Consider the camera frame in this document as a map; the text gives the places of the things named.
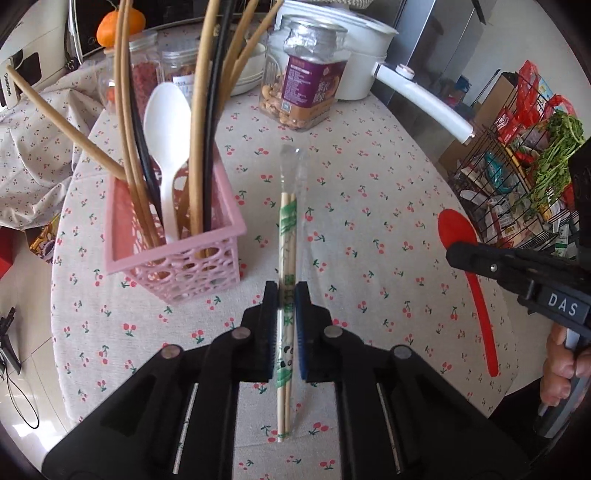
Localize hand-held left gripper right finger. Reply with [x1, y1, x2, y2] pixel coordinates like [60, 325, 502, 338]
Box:
[295, 281, 532, 480]

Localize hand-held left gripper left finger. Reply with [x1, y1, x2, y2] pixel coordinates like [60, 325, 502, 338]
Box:
[41, 281, 280, 480]

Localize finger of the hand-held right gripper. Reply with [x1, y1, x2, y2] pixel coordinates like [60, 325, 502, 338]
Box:
[445, 241, 543, 289]

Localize red plastic spoon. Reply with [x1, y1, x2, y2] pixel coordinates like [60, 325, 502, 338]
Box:
[438, 209, 500, 378]

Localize disposable chopsticks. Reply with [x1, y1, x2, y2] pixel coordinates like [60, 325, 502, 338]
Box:
[276, 145, 309, 446]

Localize pink plastic utensil basket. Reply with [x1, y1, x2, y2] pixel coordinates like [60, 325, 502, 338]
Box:
[104, 145, 247, 304]

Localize black chopstick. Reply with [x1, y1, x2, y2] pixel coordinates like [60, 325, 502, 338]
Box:
[203, 0, 238, 259]
[127, 69, 162, 222]

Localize bamboo chopstick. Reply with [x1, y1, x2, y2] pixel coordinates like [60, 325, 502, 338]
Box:
[113, 0, 153, 250]
[7, 65, 129, 182]
[189, 0, 222, 259]
[222, 0, 284, 112]
[215, 0, 262, 121]

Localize white plastic spoon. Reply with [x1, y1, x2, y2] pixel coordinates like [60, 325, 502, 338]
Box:
[143, 83, 192, 244]

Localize wooden chopsticks bundle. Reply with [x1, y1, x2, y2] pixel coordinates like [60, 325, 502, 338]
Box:
[121, 0, 160, 247]

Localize person's right hand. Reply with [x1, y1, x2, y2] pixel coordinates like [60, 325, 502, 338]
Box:
[540, 330, 589, 408]

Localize bunch of green herbs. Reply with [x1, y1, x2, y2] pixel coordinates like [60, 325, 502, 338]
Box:
[526, 111, 586, 213]

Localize cherry print tablecloth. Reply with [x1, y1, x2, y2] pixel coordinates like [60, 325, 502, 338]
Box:
[48, 21, 525, 480]

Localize pile of snack packets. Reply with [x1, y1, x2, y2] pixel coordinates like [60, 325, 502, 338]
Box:
[462, 60, 578, 252]

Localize brown cardboard box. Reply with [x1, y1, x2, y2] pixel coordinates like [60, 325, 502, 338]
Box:
[436, 71, 518, 171]

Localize grey refrigerator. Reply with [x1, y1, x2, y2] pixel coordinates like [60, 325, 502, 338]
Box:
[388, 0, 485, 107]

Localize patterned box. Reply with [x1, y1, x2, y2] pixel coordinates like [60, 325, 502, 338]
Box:
[28, 222, 61, 265]

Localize purple label cashew jar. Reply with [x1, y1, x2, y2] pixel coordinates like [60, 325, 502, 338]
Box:
[257, 14, 352, 132]

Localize stack of white bowls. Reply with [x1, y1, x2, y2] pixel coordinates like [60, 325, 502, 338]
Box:
[226, 44, 269, 97]

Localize red box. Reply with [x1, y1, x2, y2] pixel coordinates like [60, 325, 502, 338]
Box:
[0, 226, 24, 280]

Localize clear jar with white label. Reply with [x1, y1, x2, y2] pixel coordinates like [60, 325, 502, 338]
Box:
[158, 38, 206, 93]

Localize clear jar of goji berries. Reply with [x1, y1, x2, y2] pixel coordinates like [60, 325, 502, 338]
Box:
[99, 33, 163, 116]

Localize small-print cherry cloth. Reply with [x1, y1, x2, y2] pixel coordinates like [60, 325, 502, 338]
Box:
[0, 58, 109, 229]

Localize orange fruit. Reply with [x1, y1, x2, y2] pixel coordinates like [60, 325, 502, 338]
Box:
[96, 9, 146, 48]

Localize white microwave oven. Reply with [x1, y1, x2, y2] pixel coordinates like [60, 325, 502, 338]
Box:
[0, 0, 116, 109]

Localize black wire rack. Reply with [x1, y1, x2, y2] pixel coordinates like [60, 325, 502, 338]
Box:
[450, 69, 578, 259]

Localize white pot with handle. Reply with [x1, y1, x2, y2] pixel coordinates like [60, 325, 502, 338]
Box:
[277, 0, 476, 145]

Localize black charger cable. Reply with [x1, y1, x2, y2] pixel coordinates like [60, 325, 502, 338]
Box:
[0, 307, 41, 430]

